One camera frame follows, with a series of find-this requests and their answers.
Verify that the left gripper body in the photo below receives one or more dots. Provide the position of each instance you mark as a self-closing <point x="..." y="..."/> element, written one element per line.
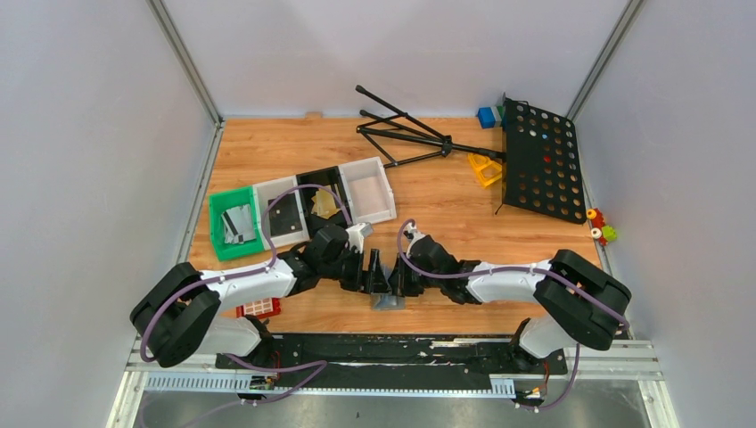
<point x="348" y="269"/>

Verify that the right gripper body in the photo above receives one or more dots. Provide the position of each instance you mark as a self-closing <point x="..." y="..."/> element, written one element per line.
<point x="416" y="283"/>

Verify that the grey card holder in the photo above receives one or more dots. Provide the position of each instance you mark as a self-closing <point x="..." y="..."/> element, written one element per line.
<point x="386" y="302"/>

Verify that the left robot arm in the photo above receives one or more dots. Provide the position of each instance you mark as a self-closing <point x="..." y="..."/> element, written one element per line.
<point x="182" y="313"/>

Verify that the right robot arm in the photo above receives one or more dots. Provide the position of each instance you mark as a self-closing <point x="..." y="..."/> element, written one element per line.
<point x="584" y="305"/>

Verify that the gold cards in bin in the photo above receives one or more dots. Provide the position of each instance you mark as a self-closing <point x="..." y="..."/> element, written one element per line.
<point x="323" y="204"/>

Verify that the white bin with black card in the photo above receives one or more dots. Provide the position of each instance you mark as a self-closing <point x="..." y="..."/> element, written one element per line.
<point x="266" y="192"/>

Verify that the black card in bin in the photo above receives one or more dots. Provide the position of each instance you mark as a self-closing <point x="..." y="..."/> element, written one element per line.
<point x="284" y="217"/>

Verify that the silver cards in bin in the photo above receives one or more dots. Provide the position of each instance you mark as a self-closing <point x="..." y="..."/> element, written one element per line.
<point x="238" y="225"/>

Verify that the white empty bin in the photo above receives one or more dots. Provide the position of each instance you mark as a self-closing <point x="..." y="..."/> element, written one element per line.
<point x="370" y="197"/>

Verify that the black plastic bin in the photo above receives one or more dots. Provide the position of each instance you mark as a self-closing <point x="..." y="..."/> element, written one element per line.
<point x="331" y="180"/>

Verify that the red toy window block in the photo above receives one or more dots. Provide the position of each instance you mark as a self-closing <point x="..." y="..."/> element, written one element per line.
<point x="268" y="307"/>

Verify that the black folding stand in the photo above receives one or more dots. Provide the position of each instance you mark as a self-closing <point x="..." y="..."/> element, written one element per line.
<point x="403" y="127"/>

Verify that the green plastic bin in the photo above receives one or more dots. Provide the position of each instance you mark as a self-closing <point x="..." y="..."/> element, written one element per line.
<point x="218" y="203"/>

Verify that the black perforated tray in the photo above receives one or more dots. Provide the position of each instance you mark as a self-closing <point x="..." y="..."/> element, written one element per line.
<point x="542" y="165"/>

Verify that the blue toy block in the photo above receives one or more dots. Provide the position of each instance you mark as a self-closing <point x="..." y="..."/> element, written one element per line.
<point x="491" y="117"/>

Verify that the colourful toy figure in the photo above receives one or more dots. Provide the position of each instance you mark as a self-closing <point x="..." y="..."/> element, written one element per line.
<point x="600" y="230"/>

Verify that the yellow toy frame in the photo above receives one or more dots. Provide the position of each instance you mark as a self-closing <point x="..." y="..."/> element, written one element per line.
<point x="486" y="170"/>

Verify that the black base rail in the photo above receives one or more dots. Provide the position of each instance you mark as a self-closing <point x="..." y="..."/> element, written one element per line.
<point x="402" y="361"/>

